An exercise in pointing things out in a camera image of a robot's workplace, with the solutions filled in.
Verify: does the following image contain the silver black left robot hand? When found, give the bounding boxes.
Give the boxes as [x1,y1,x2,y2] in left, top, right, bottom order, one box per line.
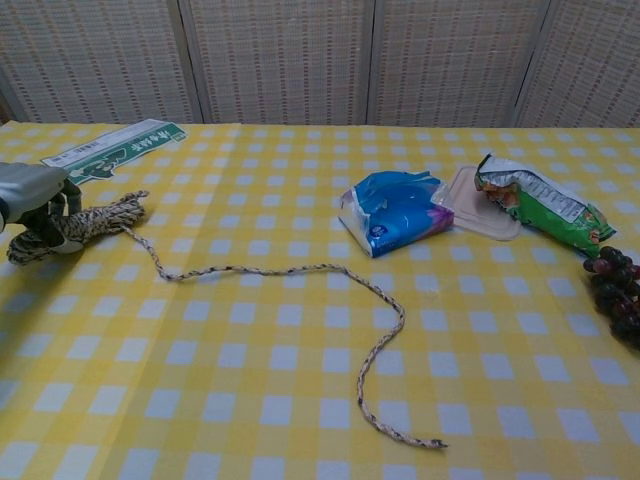
[0,162,84,256]

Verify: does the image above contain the beige black braided rope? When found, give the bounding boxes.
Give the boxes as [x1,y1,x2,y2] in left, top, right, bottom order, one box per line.
[5,189,449,450]

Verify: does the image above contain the green white flattened carton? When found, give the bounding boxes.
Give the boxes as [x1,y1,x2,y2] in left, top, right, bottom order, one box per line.
[39,118,187,187]

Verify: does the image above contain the woven folding screen panel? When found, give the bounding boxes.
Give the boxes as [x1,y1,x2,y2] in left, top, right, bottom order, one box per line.
[512,0,640,130]
[367,0,556,129]
[0,0,194,125]
[179,0,381,126]

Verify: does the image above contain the yellow white checkered tablecloth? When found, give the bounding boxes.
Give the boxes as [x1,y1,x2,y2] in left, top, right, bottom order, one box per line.
[0,119,640,480]

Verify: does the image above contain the blue snack bag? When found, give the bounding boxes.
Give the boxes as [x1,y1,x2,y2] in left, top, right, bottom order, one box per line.
[338,169,456,259]

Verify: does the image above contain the beige plastic lid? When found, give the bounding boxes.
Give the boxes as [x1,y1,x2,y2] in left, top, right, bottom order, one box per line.
[430,165,522,243]

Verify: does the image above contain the green snack bag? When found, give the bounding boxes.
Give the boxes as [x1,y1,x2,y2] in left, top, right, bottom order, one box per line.
[473,153,618,260]

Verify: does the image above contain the dark purple grape bunch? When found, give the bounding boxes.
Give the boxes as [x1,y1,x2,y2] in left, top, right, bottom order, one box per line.
[582,244,640,351]

